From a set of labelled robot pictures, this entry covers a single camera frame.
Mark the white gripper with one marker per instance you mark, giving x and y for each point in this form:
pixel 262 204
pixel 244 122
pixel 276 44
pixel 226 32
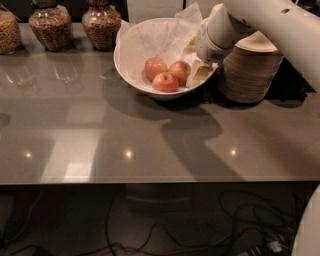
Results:
pixel 210 42

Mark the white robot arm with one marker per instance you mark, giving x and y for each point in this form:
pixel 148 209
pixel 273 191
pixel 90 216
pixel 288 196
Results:
pixel 294 31

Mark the right red apple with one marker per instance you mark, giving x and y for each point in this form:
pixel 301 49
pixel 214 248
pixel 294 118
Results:
pixel 181 71

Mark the red apple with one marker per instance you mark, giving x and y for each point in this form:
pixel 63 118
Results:
pixel 181 71
pixel 154 66
pixel 165 82

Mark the white paper bowl liner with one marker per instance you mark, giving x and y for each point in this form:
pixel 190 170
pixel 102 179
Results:
pixel 158 55

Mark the large white bowl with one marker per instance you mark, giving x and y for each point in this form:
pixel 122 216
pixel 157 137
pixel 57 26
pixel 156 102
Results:
pixel 160 37

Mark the front red apple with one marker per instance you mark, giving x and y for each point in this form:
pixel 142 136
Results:
pixel 165 82

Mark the left red apple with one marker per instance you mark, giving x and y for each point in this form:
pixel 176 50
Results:
pixel 154 66

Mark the front stack of paper bowls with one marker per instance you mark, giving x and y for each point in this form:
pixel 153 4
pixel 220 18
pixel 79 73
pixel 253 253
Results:
pixel 247 72

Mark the right glass cereal jar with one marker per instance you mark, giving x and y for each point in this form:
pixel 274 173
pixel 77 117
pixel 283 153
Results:
pixel 101 23

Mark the glass cereal jar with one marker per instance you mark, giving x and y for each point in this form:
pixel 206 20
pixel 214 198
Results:
pixel 101 23
pixel 10 36
pixel 51 24

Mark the middle glass cereal jar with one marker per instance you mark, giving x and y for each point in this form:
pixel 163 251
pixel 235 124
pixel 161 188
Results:
pixel 51 24

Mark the left glass cereal jar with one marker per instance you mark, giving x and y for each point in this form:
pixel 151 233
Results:
pixel 10 36

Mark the white power adapter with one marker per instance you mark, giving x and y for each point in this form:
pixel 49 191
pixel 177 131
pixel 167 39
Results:
pixel 275 247

